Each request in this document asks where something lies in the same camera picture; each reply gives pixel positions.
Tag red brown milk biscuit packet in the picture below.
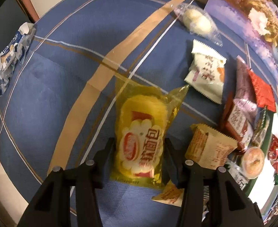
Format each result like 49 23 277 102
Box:
219 92 253 153

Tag white packet with orange clover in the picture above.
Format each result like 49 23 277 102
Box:
185 39 227 104

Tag long red patterned snack bar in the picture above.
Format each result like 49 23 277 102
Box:
247 70 276 113

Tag pink purple snack packet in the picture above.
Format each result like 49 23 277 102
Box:
233 55 257 124

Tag beige bread packet with barcode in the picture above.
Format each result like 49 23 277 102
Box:
185 124 237 170

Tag blue white crumpled wrapper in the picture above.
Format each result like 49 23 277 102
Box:
0 22 36 96

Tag small orange beige sachet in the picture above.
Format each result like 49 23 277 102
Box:
151 180 184 207

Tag round pastry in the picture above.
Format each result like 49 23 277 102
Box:
241 147 265 179

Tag small red candy packet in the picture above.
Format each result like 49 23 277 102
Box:
268 135 278 173

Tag blue plaid tablecloth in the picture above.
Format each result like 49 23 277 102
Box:
0 0 278 226

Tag clear white pastry ball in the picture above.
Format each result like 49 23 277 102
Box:
173 3 223 47

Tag floral painting canvas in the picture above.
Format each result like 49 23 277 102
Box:
205 0 278 73

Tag yellow soft bread packet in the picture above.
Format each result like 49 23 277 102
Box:
111 77 189 189

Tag white tray with teal rim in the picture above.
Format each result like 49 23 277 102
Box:
244 109 278 224

